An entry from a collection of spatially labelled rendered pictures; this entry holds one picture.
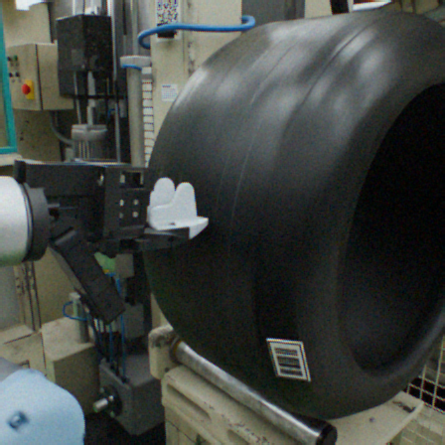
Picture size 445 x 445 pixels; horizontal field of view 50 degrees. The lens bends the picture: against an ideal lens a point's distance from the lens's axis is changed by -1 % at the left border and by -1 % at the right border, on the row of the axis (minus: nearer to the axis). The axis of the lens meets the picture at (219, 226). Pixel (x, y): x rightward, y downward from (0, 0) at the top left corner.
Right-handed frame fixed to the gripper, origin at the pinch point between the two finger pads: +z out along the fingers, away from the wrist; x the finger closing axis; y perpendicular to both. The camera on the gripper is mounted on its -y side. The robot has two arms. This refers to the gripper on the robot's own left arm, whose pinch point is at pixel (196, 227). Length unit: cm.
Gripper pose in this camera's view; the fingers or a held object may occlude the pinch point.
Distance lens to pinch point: 53.9
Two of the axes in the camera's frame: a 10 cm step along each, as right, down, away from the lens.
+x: -6.7, -2.1, 7.1
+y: 0.9, -9.8, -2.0
